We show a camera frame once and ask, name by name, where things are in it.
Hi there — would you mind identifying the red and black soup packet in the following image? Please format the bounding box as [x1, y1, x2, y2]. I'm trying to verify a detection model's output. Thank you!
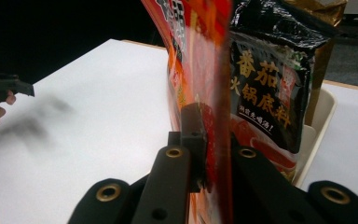
[228, 0, 338, 184]

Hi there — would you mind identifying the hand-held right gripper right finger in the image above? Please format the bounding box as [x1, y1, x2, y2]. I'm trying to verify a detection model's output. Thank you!
[229, 132, 242, 150]

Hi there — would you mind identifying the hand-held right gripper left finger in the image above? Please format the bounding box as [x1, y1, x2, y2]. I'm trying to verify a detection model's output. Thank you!
[180, 102, 208, 193]

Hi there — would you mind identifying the red seasoning packet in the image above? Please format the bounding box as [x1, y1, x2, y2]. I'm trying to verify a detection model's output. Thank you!
[141, 0, 234, 224]

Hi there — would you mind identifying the white divided container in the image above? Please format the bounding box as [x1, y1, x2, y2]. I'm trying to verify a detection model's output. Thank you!
[292, 88, 338, 188]

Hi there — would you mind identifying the gold foil packet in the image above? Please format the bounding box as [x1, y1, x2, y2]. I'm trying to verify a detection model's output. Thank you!
[283, 0, 349, 127]

